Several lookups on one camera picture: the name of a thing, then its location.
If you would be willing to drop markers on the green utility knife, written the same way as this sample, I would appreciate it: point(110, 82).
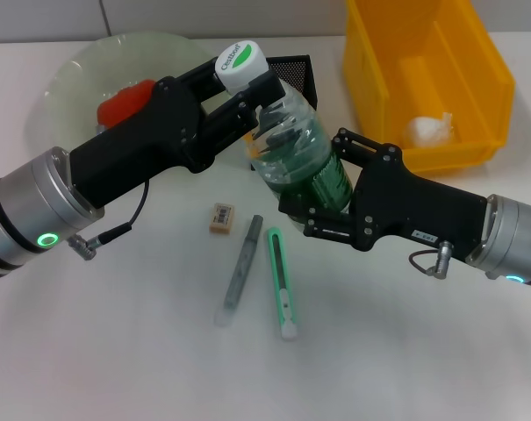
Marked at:
point(282, 280)

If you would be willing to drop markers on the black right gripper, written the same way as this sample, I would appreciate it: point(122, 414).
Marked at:
point(414, 206)

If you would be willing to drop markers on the black mesh pen holder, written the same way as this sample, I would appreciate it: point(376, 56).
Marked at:
point(296, 70)

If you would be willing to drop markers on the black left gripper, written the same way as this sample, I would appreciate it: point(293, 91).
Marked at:
point(133, 149)

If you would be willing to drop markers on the clear green-label water bottle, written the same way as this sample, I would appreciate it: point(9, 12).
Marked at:
point(300, 144)

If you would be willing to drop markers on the orange fruit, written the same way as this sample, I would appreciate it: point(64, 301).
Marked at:
point(120, 105)

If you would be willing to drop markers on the yellow plastic bin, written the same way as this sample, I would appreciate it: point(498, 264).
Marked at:
point(445, 66)

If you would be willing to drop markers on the pale green glass fruit plate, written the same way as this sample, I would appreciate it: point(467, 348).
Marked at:
point(94, 66)

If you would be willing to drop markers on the white paper ball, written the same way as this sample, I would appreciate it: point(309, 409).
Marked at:
point(427, 129)

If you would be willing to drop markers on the grey marker pen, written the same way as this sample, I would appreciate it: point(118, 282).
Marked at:
point(241, 272)

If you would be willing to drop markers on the beige eraser with barcode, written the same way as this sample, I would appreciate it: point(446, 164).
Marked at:
point(223, 218)

